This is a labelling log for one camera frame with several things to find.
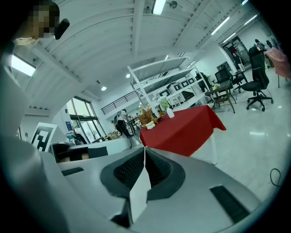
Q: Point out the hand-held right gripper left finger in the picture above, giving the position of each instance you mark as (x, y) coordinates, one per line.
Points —
(91, 182)

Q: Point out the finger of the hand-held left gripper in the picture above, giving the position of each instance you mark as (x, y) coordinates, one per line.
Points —
(122, 145)

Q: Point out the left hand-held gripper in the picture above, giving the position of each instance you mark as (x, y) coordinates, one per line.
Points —
(43, 136)

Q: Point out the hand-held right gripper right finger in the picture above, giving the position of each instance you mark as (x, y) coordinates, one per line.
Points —
(193, 182)

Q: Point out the white vase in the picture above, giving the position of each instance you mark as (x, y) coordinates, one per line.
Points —
(170, 113)

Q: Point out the white flowers bunch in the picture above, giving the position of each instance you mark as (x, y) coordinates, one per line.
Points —
(163, 102)

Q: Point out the white lumpy plant pot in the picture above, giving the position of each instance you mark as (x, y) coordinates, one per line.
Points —
(150, 125)

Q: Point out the brown dried plant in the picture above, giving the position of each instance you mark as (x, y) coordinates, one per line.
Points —
(145, 116)

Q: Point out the person's zip jacket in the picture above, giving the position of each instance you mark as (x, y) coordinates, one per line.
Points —
(13, 113)

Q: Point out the black stair railing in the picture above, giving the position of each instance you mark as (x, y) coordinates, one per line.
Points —
(118, 102)

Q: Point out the glass doors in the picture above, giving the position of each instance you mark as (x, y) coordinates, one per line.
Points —
(84, 118)

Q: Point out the red-clothed table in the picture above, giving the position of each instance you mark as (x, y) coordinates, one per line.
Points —
(182, 132)

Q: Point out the square ceiling light panel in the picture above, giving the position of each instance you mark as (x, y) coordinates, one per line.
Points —
(22, 65)

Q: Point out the row of white ovens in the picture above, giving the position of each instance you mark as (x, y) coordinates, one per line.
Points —
(177, 86)

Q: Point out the white metal shelf rack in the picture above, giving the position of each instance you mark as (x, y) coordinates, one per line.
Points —
(159, 68)

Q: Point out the dark side table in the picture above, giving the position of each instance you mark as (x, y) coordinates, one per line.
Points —
(221, 89)

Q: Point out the small pale bouquet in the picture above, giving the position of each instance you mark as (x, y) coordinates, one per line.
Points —
(216, 86)

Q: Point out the black office chair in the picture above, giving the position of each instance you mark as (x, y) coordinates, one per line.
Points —
(257, 68)
(224, 76)

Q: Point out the person's head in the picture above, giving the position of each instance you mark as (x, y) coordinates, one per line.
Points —
(43, 20)

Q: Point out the long ceiling light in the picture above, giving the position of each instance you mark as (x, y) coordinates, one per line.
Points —
(220, 25)
(159, 6)

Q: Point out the pink cloth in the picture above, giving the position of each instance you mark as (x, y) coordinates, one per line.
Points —
(279, 61)

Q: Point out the black head-worn camera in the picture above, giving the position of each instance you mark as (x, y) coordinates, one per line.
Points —
(61, 28)

